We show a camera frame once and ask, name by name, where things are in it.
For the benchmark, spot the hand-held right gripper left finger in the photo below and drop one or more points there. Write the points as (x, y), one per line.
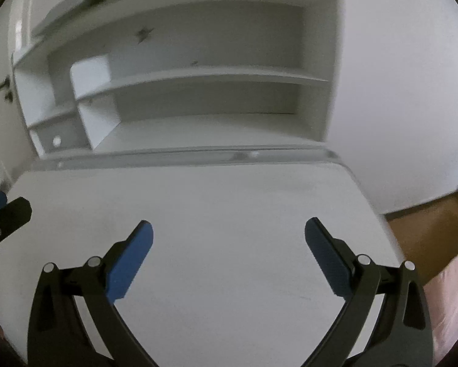
(131, 263)

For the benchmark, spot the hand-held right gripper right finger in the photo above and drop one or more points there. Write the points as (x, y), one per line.
(326, 262)

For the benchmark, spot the white door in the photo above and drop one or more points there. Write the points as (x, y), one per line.
(3, 122)

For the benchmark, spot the white round drawer knob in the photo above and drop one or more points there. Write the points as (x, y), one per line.
(56, 141)

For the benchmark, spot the grey drawer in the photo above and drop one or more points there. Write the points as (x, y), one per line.
(72, 137)

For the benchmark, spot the black door lock knob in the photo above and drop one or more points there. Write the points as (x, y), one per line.
(8, 96)

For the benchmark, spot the pink cloth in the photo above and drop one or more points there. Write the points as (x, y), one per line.
(448, 294)

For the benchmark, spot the white desk shelf unit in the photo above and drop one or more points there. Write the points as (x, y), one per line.
(213, 46)

